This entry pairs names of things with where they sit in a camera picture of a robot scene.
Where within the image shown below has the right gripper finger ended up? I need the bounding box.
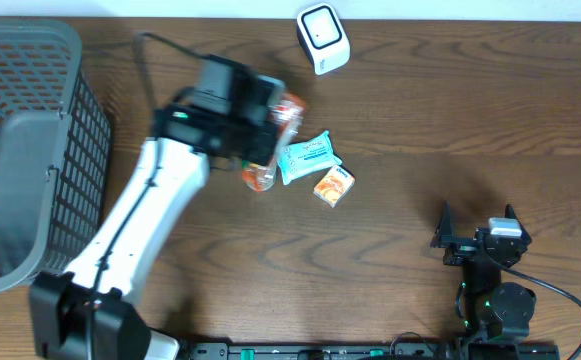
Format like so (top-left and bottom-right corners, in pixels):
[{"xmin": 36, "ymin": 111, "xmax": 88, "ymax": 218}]
[
  {"xmin": 430, "ymin": 201, "xmax": 454, "ymax": 248},
  {"xmin": 504, "ymin": 204, "xmax": 525, "ymax": 235}
]

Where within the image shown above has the green lid jar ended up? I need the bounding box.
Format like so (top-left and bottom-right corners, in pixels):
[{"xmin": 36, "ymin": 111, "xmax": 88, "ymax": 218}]
[{"xmin": 241, "ymin": 160, "xmax": 277, "ymax": 192}]

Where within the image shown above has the red Top snack bar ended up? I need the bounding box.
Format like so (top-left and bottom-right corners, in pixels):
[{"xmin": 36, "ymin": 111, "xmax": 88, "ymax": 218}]
[{"xmin": 268, "ymin": 92, "xmax": 305, "ymax": 164}]

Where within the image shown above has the light blue wipes pack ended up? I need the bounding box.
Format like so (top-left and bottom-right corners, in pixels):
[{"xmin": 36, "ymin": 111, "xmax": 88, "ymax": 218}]
[{"xmin": 277, "ymin": 130, "xmax": 342, "ymax": 185}]

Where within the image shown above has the small orange carton box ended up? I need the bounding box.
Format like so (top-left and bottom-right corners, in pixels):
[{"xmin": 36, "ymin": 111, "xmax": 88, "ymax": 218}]
[{"xmin": 313, "ymin": 165, "xmax": 355, "ymax": 208}]

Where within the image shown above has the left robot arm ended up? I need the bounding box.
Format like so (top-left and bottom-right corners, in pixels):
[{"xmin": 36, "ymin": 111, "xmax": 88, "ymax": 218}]
[{"xmin": 29, "ymin": 55, "xmax": 286, "ymax": 359}]

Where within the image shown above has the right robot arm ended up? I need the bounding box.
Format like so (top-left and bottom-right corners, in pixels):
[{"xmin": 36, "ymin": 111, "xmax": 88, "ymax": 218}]
[{"xmin": 431, "ymin": 204, "xmax": 536, "ymax": 359}]

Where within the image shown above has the white barcode scanner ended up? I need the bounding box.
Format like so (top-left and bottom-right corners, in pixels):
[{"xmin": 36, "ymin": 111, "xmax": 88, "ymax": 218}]
[{"xmin": 296, "ymin": 3, "xmax": 351, "ymax": 76}]

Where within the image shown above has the grey plastic mesh basket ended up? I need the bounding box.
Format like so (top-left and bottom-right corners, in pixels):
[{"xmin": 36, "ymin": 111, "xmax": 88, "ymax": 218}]
[{"xmin": 0, "ymin": 18, "xmax": 113, "ymax": 292}]

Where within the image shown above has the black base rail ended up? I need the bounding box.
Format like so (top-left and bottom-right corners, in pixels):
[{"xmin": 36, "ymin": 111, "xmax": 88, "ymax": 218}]
[{"xmin": 176, "ymin": 341, "xmax": 560, "ymax": 360}]

